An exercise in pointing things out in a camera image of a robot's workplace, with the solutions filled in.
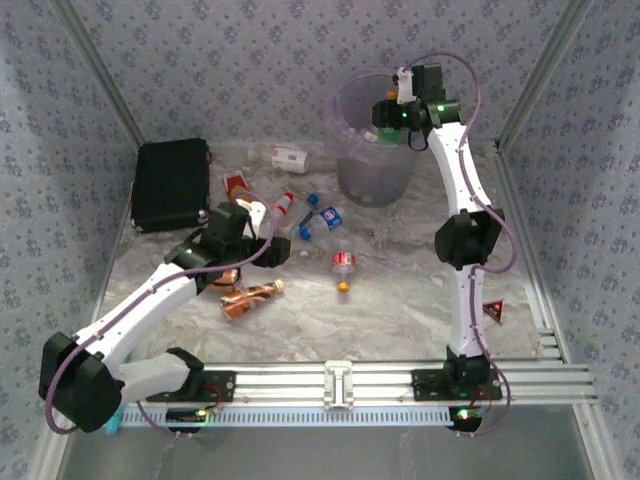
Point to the black hard case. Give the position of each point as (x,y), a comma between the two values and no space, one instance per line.
(170,185)

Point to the aluminium front rail frame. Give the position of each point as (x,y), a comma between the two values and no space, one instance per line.
(280,385)

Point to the left controller board with LED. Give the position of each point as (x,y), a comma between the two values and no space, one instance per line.
(185,415)

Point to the translucent plastic bin liner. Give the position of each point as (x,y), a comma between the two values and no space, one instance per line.
(345,110)

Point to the blue round logo label bottle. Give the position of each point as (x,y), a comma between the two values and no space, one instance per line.
(331,218)

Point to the aluminium corner post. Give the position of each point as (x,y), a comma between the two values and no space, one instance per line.
(100,70)
(545,75)

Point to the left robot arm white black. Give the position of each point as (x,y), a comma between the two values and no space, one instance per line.
(150,305)

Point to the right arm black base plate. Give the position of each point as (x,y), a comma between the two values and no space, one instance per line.
(425,385)

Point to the controller board with led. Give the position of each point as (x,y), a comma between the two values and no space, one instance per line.
(185,415)
(465,417)

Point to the white red small box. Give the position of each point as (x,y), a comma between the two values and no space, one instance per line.
(290,159)

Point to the red white striped bottle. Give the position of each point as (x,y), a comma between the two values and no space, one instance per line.
(282,204)

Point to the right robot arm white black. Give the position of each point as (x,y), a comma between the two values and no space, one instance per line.
(462,310)

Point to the red label bottle orange cap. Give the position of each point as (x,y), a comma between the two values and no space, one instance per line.
(344,261)

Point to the aluminium side rail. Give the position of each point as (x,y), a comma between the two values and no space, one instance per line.
(536,280)

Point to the clear plastic bucket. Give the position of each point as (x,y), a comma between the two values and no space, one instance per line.
(375,180)

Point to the white centre rail mount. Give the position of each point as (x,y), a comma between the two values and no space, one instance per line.
(339,385)

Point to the cyan plastic clip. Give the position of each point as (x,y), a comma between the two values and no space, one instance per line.
(113,425)

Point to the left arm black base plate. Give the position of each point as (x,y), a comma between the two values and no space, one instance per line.
(220,377)

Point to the right controller board with LED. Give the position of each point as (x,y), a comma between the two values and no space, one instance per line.
(465,417)

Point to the red black triangle sticker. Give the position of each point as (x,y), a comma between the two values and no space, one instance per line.
(495,310)

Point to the clear bottle blue cap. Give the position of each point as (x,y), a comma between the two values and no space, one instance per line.
(313,199)

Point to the red yellow snack packet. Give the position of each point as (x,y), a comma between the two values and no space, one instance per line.
(235,182)

